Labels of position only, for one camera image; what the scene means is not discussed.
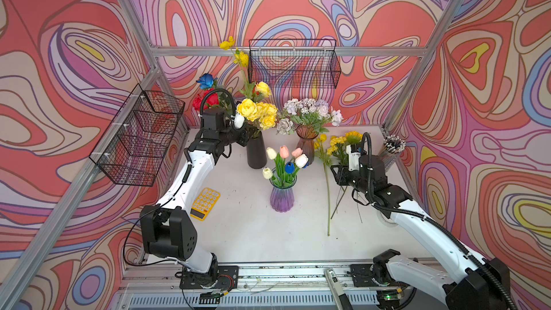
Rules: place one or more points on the black vase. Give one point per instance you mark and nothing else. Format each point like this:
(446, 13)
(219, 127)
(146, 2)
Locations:
(256, 156)

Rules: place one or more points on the red grey glass vase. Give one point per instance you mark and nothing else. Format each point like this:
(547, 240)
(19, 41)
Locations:
(306, 150)

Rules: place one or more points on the patterned pen cup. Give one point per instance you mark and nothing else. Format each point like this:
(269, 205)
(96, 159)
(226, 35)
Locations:
(393, 146)

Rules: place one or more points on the blue tulip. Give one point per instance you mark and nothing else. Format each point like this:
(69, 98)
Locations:
(290, 168)

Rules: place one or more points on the purple glass tulip vase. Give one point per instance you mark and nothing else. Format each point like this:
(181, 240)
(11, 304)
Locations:
(282, 195)

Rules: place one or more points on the yellow carnation stem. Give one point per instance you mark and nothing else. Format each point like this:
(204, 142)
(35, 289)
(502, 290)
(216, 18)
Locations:
(342, 156)
(333, 150)

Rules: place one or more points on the tulip bunch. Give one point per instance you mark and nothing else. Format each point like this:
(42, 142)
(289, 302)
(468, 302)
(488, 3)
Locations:
(280, 158)

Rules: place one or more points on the left black wire basket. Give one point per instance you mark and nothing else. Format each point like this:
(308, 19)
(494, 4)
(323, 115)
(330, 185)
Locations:
(143, 130)

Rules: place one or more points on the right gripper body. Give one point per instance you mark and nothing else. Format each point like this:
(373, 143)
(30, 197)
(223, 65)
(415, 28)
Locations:
(347, 178)

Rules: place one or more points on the yellow and lilac bouquet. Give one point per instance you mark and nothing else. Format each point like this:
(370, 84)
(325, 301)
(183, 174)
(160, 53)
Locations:
(308, 116)

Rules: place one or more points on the back black wire basket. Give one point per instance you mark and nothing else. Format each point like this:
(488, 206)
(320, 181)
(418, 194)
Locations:
(294, 63)

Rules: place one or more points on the pale yellow rose spray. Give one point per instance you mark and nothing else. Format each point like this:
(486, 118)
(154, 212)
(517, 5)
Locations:
(259, 114)

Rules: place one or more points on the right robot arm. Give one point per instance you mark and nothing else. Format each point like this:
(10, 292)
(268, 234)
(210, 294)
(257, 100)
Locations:
(467, 279)

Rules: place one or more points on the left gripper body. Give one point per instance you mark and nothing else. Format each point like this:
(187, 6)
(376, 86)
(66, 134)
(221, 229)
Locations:
(231, 136)

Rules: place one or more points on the sunflower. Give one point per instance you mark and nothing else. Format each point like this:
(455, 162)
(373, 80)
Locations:
(353, 138)

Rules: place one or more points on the mixed rose bouquet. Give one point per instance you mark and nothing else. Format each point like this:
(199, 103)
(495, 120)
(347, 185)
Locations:
(207, 84)

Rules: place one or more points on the tool on front rail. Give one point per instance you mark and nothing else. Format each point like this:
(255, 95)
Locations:
(341, 299)

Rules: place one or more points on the yellow poppy spray stem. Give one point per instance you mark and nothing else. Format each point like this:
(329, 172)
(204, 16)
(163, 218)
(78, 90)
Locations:
(321, 154)

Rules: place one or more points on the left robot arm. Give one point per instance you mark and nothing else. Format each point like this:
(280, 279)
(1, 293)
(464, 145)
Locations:
(167, 230)

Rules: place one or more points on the black wire basket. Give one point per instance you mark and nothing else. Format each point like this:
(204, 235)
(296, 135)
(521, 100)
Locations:
(143, 130)
(294, 63)

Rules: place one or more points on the yellow calculator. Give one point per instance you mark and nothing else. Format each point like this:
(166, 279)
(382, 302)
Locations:
(204, 203)

